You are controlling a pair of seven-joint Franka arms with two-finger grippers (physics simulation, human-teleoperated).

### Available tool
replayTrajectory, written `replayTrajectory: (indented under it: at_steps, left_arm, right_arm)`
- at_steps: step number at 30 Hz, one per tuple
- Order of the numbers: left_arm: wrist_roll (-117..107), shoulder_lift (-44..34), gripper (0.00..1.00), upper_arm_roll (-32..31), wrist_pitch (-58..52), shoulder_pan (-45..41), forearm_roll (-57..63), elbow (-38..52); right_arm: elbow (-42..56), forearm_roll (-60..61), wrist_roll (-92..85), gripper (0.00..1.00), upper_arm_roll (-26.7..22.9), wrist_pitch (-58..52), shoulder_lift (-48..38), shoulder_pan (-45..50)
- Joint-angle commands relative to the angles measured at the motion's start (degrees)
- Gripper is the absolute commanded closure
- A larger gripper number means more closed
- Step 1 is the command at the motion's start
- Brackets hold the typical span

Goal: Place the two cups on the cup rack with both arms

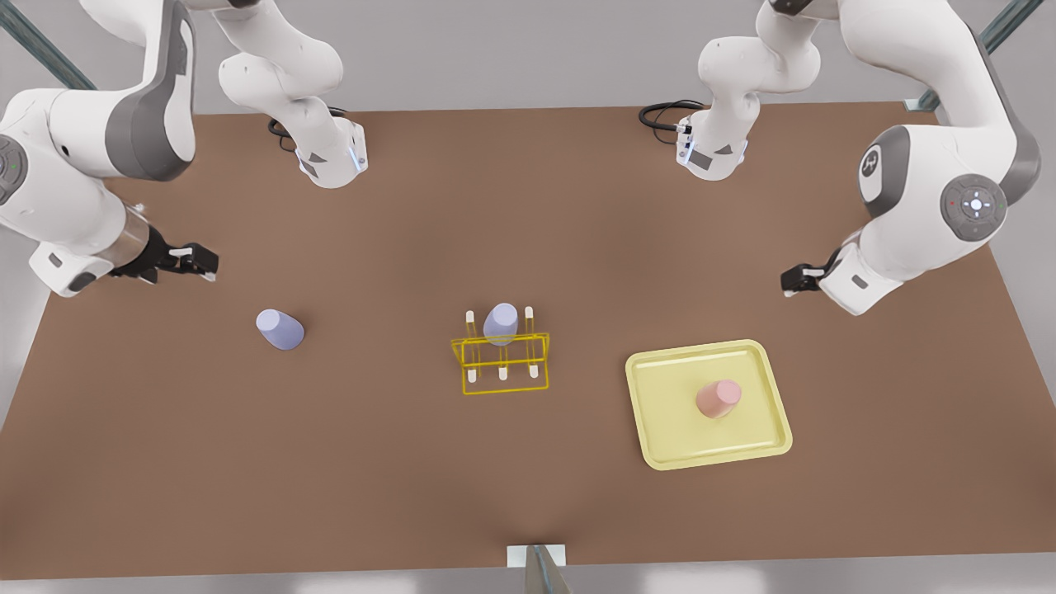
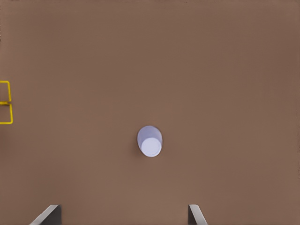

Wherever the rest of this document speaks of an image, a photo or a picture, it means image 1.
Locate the lavender cup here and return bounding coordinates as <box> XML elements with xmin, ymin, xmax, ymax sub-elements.
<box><xmin>255</xmin><ymin>309</ymin><xmax>306</xmax><ymax>352</ymax></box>
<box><xmin>483</xmin><ymin>303</ymin><xmax>521</xmax><ymax>347</ymax></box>

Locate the pink cup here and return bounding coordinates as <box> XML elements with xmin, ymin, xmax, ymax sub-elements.
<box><xmin>695</xmin><ymin>379</ymin><xmax>743</xmax><ymax>420</ymax></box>

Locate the pale yellow tray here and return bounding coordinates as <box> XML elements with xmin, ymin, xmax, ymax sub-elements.
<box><xmin>625</xmin><ymin>339</ymin><xmax>794</xmax><ymax>472</ymax></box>

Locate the black cable loop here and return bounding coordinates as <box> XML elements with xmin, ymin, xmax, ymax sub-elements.
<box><xmin>639</xmin><ymin>100</ymin><xmax>708</xmax><ymax>146</ymax></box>
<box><xmin>267</xmin><ymin>106</ymin><xmax>350</xmax><ymax>154</ymax></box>

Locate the silver frame post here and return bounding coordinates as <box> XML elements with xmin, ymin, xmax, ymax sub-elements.
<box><xmin>506</xmin><ymin>544</ymin><xmax>573</xmax><ymax>594</ymax></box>
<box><xmin>906</xmin><ymin>0</ymin><xmax>1045</xmax><ymax>113</ymax></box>
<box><xmin>0</xmin><ymin>0</ymin><xmax>97</xmax><ymax>91</ymax></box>

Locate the yellow wire cup rack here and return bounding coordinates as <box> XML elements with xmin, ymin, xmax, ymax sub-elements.
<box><xmin>450</xmin><ymin>307</ymin><xmax>552</xmax><ymax>397</ymax></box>

